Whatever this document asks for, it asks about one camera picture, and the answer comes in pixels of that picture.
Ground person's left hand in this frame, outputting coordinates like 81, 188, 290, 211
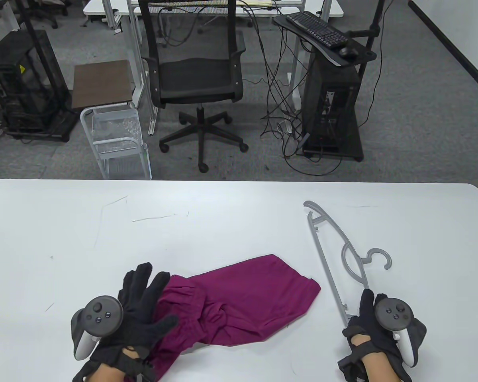
71, 262, 180, 382

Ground person's right hand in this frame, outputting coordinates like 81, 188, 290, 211
338, 288, 427, 382

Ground gray plastic hanger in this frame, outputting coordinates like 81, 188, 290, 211
304, 200, 393, 324

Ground magenta shorts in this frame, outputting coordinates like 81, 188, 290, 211
145, 254, 322, 380

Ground person's right forearm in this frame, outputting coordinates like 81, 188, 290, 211
351, 334, 401, 382

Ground person's left forearm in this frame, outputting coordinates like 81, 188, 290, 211
82, 345, 144, 382

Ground grey right hand controller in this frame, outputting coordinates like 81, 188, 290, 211
374, 298, 417, 367

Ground grey hand controller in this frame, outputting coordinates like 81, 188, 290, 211
374, 298, 417, 367
74, 295, 124, 361

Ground grey left hand controller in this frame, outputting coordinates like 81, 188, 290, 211
74, 295, 124, 361

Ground black computer tower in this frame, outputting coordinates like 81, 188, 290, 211
303, 60, 361, 154

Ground brown top side table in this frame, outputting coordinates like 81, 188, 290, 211
71, 60, 153, 180

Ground black mesh office chair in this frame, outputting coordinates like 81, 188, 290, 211
137, 0, 249, 173

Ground black equipment rack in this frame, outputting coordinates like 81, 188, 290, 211
0, 30, 72, 143

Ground black computer stand with tray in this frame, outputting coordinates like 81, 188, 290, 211
273, 0, 385, 162

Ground black slanted pole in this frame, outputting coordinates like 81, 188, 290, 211
22, 0, 70, 112

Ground black keyboard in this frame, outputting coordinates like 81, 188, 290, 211
286, 11, 349, 49

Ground black office chair with wheels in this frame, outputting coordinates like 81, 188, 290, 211
24, 0, 70, 29

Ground bundle of black cables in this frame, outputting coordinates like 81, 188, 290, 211
243, 0, 383, 176

